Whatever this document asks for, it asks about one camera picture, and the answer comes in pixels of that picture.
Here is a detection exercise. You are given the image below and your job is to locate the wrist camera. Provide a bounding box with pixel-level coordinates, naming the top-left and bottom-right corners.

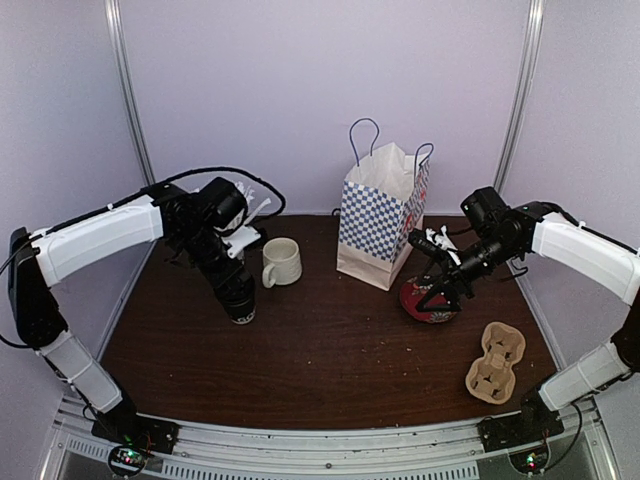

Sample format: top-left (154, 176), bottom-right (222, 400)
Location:
top-left (215, 225), bottom-right (265, 260)
top-left (408, 226), bottom-right (461, 265)

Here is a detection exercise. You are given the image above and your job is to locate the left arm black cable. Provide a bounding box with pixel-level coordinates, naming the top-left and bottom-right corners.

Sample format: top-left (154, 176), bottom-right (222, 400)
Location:
top-left (0, 167), bottom-right (287, 351)

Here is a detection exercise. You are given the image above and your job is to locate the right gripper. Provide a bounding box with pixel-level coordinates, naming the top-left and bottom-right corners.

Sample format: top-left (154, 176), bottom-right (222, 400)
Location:
top-left (416, 232), bottom-right (520, 312)

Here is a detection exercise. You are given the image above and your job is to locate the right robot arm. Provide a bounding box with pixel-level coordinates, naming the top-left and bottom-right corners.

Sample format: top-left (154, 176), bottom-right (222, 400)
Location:
top-left (405, 187), bottom-right (639, 442)

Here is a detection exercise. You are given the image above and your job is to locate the aluminium front rail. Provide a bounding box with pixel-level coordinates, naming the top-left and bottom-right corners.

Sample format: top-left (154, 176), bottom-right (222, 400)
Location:
top-left (49, 394), bottom-right (616, 480)

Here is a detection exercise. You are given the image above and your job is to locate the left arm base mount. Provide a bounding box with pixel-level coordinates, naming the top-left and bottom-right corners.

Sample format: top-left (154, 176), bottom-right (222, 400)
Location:
top-left (91, 412), bottom-right (180, 479)

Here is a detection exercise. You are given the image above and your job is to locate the blue checkered paper bag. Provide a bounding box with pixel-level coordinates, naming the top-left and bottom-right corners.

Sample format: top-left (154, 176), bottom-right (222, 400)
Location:
top-left (336, 117), bottom-right (434, 291)

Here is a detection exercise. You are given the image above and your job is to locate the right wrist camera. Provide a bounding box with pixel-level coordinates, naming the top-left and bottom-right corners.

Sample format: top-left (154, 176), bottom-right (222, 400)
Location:
top-left (408, 226), bottom-right (461, 265)

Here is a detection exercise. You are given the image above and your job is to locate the cardboard cup carrier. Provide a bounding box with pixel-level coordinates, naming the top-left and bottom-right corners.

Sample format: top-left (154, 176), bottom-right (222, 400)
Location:
top-left (465, 322), bottom-right (526, 405)

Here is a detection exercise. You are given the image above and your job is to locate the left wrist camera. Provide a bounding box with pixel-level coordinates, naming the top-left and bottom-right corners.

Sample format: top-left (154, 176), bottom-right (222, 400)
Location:
top-left (215, 225), bottom-right (265, 260)

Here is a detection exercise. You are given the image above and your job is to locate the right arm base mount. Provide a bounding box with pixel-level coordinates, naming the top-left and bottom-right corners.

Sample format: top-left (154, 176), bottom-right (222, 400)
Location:
top-left (477, 412), bottom-right (564, 476)

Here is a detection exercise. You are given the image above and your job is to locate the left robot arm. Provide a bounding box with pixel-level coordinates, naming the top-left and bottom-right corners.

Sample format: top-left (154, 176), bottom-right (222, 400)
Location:
top-left (8, 177), bottom-right (262, 444)

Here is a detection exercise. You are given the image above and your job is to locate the red floral plate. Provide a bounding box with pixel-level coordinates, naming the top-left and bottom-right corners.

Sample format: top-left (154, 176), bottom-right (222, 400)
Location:
top-left (399, 276), bottom-right (461, 324)

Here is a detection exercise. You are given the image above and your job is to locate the left aluminium post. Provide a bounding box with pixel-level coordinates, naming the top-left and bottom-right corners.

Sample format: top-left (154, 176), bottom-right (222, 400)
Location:
top-left (104, 0), bottom-right (156, 185)

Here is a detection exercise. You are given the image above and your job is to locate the white ceramic mug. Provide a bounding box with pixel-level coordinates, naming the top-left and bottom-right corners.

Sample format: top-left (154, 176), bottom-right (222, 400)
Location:
top-left (262, 237), bottom-right (303, 289)

